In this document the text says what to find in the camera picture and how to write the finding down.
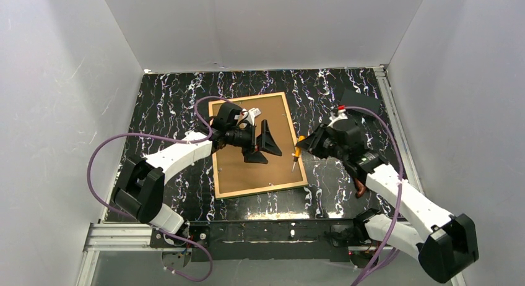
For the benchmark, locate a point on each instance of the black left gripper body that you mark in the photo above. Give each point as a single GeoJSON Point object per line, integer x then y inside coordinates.
{"type": "Point", "coordinates": [254, 140]}

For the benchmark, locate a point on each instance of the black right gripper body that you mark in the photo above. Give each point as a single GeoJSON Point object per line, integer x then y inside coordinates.
{"type": "Point", "coordinates": [321, 140]}

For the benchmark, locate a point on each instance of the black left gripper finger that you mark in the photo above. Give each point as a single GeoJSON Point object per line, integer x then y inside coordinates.
{"type": "Point", "coordinates": [266, 142]}
{"type": "Point", "coordinates": [254, 157]}

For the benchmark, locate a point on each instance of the yellow handled screwdriver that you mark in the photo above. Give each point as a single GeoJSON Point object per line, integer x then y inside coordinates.
{"type": "Point", "coordinates": [297, 153]}

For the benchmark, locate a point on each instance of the green wooden photo frame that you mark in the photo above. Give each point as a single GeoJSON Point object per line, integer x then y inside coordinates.
{"type": "Point", "coordinates": [233, 177]}

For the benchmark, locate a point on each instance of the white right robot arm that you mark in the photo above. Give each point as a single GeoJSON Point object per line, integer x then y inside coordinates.
{"type": "Point", "coordinates": [444, 244]}

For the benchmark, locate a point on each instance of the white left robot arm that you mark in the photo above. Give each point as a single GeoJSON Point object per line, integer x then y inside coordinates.
{"type": "Point", "coordinates": [140, 186]}

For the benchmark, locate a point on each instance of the black rectangular box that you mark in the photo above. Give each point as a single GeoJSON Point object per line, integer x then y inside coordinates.
{"type": "Point", "coordinates": [352, 98]}

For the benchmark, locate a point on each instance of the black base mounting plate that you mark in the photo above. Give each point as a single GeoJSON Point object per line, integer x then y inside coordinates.
{"type": "Point", "coordinates": [335, 240]}

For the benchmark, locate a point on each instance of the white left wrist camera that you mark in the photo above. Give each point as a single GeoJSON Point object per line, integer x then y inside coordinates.
{"type": "Point", "coordinates": [247, 117]}

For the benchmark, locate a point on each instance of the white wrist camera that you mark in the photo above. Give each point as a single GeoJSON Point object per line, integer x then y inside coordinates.
{"type": "Point", "coordinates": [247, 117]}
{"type": "Point", "coordinates": [337, 114]}

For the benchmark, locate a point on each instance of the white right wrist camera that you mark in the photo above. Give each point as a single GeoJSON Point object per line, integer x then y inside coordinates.
{"type": "Point", "coordinates": [337, 114]}

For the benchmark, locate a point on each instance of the aluminium rail frame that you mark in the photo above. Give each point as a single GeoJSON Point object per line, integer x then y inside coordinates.
{"type": "Point", "coordinates": [328, 196]}

